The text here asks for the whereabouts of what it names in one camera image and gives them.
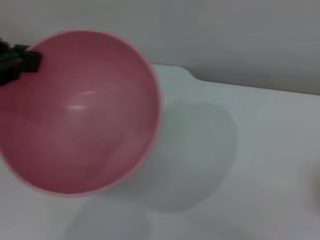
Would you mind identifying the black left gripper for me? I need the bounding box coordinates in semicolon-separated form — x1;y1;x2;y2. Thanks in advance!
0;37;43;87

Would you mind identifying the pink plastic bowl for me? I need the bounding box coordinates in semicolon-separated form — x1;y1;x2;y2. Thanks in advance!
0;29;163;199

